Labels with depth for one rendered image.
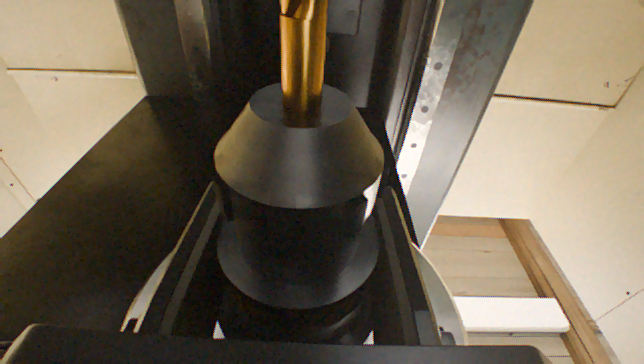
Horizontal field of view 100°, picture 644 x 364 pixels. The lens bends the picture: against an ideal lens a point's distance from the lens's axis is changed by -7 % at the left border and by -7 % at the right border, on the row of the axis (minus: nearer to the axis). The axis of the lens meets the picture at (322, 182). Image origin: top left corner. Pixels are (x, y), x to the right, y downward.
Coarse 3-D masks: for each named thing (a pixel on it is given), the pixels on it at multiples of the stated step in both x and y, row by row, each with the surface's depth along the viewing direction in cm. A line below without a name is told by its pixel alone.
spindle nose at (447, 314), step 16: (416, 256) 16; (160, 272) 14; (432, 272) 15; (144, 288) 13; (432, 288) 14; (448, 288) 15; (144, 304) 13; (432, 304) 14; (448, 304) 14; (448, 320) 13; (464, 336) 13
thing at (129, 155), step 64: (128, 128) 45; (192, 128) 46; (384, 128) 49; (64, 192) 34; (128, 192) 34; (192, 192) 35; (0, 256) 27; (64, 256) 27; (128, 256) 28; (0, 320) 22; (64, 320) 23
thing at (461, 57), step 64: (128, 0) 45; (192, 0) 42; (256, 0) 52; (384, 0) 52; (448, 0) 42; (512, 0) 44; (192, 64) 48; (256, 64) 59; (384, 64) 56; (448, 64) 48; (448, 128) 60; (448, 192) 73
